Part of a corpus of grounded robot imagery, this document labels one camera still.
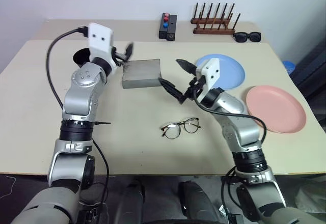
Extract brown wooden plate rack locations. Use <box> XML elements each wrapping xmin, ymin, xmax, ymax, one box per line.
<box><xmin>190</xmin><ymin>2</ymin><xmax>241</xmax><ymax>35</ymax></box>

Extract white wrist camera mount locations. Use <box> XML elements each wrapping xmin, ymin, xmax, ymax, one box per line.
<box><xmin>86</xmin><ymin>22</ymin><xmax>118</xmax><ymax>70</ymax></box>
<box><xmin>195</xmin><ymin>58</ymin><xmax>221</xmax><ymax>103</ymax></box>

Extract black sunglasses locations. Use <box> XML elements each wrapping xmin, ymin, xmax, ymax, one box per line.
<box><xmin>233</xmin><ymin>31</ymin><xmax>262</xmax><ymax>43</ymax></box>

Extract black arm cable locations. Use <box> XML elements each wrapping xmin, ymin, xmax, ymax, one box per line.
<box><xmin>46</xmin><ymin>26</ymin><xmax>90</xmax><ymax>109</ymax></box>
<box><xmin>193</xmin><ymin>88</ymin><xmax>267</xmax><ymax>145</ymax></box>

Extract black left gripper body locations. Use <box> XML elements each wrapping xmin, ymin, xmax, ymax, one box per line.
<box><xmin>111</xmin><ymin>46</ymin><xmax>128</xmax><ymax>62</ymax></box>

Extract tortoiseshell round glasses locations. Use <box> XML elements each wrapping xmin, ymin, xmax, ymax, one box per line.
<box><xmin>160</xmin><ymin>117</ymin><xmax>202</xmax><ymax>141</ymax></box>

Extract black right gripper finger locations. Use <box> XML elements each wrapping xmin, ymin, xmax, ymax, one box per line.
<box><xmin>175</xmin><ymin>59</ymin><xmax>199</xmax><ymax>76</ymax></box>
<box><xmin>158</xmin><ymin>77</ymin><xmax>186</xmax><ymax>105</ymax></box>

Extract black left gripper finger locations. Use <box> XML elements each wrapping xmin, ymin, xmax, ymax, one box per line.
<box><xmin>124</xmin><ymin>42</ymin><xmax>135</xmax><ymax>62</ymax></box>

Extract blue plate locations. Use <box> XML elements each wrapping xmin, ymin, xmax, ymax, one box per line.
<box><xmin>195</xmin><ymin>53</ymin><xmax>246</xmax><ymax>90</ymax></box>

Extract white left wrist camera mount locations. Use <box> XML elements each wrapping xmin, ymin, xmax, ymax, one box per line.
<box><xmin>86</xmin><ymin>22</ymin><xmax>118</xmax><ymax>70</ymax></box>

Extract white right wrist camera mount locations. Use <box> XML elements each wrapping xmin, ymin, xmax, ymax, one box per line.
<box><xmin>195</xmin><ymin>58</ymin><xmax>221</xmax><ymax>103</ymax></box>

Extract dark furniture beside table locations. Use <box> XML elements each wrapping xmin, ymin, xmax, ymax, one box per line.
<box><xmin>289</xmin><ymin>40</ymin><xmax>326</xmax><ymax>99</ymax></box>

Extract black box with socket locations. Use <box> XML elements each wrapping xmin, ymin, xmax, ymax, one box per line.
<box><xmin>166</xmin><ymin>14</ymin><xmax>178</xmax><ymax>42</ymax></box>

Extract blue round lid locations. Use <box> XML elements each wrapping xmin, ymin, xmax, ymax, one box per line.
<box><xmin>282</xmin><ymin>60</ymin><xmax>296</xmax><ymax>73</ymax></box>

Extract black box with coloured buttons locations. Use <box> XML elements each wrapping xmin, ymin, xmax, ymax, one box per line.
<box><xmin>158</xmin><ymin>12</ymin><xmax>171</xmax><ymax>41</ymax></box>

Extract dark rounded shape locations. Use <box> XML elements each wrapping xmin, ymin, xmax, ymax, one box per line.
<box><xmin>177</xmin><ymin>180</ymin><xmax>221</xmax><ymax>224</ymax></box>

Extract thin white thread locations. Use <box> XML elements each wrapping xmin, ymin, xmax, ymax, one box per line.
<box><xmin>0</xmin><ymin>175</ymin><xmax>16</xmax><ymax>200</ymax></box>

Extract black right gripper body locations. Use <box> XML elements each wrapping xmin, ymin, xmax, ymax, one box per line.
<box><xmin>183</xmin><ymin>74</ymin><xmax>206</xmax><ymax>100</ymax></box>

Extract grey glasses case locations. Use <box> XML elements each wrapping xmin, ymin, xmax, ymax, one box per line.
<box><xmin>121</xmin><ymin>59</ymin><xmax>162</xmax><ymax>90</ymax></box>

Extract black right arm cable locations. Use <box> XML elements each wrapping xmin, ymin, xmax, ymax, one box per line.
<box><xmin>193</xmin><ymin>88</ymin><xmax>267</xmax><ymax>145</ymax></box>

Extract pink plate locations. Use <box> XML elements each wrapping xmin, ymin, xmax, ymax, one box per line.
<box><xmin>245</xmin><ymin>85</ymin><xmax>307</xmax><ymax>134</ymax></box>

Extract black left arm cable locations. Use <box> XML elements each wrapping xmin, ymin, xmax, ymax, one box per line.
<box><xmin>46</xmin><ymin>26</ymin><xmax>90</xmax><ymax>109</ymax></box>

